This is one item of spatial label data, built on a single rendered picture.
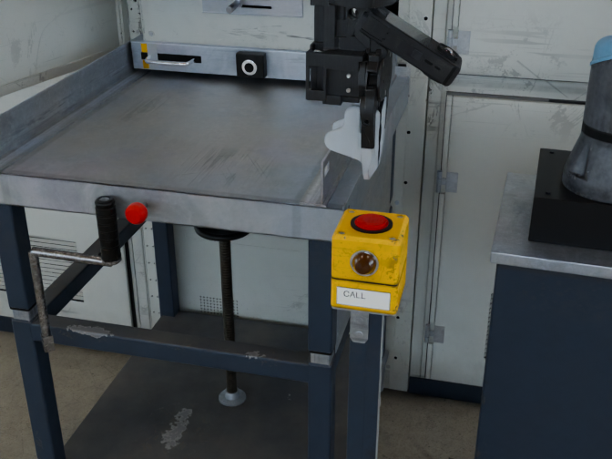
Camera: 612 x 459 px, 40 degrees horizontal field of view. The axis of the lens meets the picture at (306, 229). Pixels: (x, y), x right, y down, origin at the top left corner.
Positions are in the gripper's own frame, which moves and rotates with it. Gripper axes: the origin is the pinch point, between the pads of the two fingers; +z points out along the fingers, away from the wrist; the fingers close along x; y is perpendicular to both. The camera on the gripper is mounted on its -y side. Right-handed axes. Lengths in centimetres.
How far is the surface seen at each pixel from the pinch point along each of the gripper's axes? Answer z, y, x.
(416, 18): 3, 8, -87
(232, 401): 80, 38, -50
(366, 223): 6.4, 0.4, 1.3
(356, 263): 9.6, 0.6, 5.4
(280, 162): 14.9, 21.5, -33.2
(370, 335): 21.5, -0.8, 1.9
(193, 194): 15.0, 30.4, -18.1
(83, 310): 86, 93, -82
